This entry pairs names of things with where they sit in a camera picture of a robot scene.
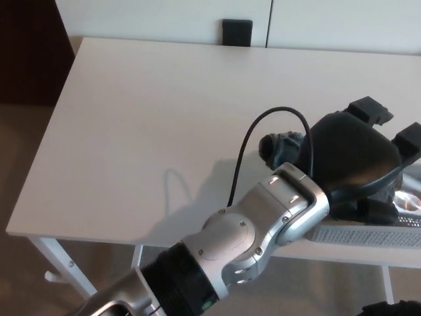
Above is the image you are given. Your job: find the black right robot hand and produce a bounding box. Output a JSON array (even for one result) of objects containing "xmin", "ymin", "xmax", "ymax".
[{"xmin": 358, "ymin": 300, "xmax": 421, "ymax": 316}]

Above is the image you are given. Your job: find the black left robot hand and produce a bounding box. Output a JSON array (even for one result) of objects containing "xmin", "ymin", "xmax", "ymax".
[{"xmin": 297, "ymin": 96, "xmax": 421, "ymax": 226}]

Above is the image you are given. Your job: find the grey perforated plastic basket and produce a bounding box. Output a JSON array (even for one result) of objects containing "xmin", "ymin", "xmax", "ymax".
[{"xmin": 304, "ymin": 171, "xmax": 421, "ymax": 249}]

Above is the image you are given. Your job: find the white cabinet with doors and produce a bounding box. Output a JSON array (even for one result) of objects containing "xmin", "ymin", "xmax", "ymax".
[{"xmin": 54, "ymin": 0, "xmax": 421, "ymax": 55}]

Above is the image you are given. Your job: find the dark brown wooden door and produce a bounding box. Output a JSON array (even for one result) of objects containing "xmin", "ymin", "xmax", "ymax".
[{"xmin": 0, "ymin": 0, "xmax": 75, "ymax": 107}]

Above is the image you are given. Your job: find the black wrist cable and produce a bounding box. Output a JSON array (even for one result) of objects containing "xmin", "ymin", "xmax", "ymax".
[{"xmin": 228, "ymin": 106, "xmax": 314, "ymax": 207}]

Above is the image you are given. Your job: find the black cabinet door handle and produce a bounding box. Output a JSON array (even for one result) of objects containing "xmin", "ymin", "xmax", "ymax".
[{"xmin": 222, "ymin": 18, "xmax": 254, "ymax": 47}]

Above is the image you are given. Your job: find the white desk with metal frame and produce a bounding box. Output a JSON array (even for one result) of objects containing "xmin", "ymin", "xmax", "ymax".
[{"xmin": 5, "ymin": 36, "xmax": 421, "ymax": 311}]

